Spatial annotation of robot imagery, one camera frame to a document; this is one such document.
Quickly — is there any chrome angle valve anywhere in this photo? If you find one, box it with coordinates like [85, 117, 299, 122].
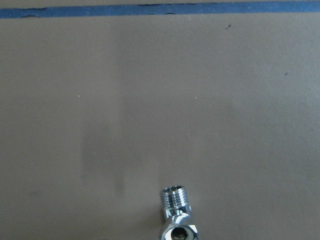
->
[159, 185, 200, 240]

